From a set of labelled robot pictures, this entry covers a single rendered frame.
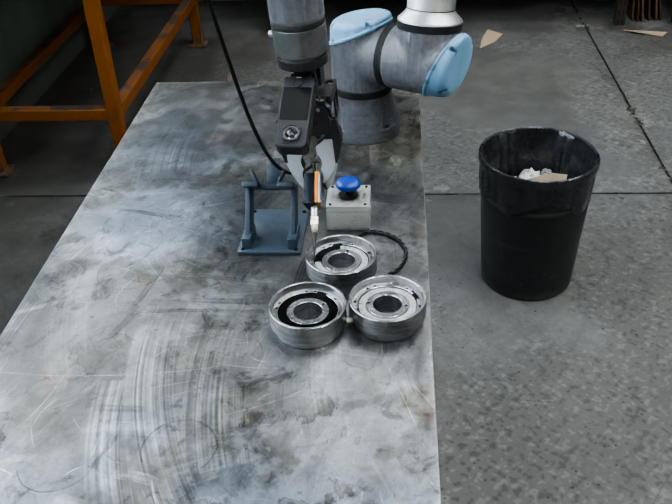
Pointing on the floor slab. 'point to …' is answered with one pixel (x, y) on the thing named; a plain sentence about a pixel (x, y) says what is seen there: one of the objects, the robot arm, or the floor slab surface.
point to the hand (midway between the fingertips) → (314, 183)
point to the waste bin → (533, 209)
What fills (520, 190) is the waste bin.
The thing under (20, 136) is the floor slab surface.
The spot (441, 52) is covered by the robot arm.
